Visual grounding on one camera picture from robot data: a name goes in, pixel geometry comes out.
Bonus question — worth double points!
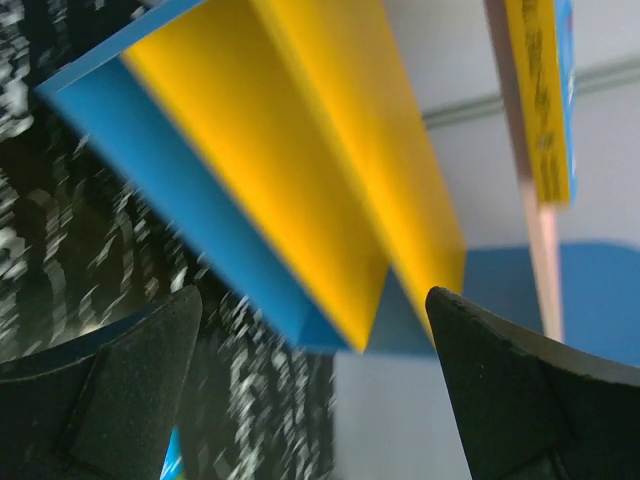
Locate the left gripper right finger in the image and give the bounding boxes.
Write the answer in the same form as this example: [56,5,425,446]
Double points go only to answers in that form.
[425,287,639,479]

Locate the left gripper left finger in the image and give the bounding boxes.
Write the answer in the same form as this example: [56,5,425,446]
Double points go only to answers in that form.
[1,286,202,479]

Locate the blue 26-Storey Treehouse book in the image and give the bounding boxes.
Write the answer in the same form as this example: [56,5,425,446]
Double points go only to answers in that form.
[554,0,577,205]

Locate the black marble pattern mat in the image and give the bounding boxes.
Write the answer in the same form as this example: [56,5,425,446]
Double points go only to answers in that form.
[1,1,334,479]

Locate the colourful wooden bookshelf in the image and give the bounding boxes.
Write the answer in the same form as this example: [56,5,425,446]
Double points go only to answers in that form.
[34,0,640,357]

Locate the yellow book on shelf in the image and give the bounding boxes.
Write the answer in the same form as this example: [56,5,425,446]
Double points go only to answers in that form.
[504,0,569,207]

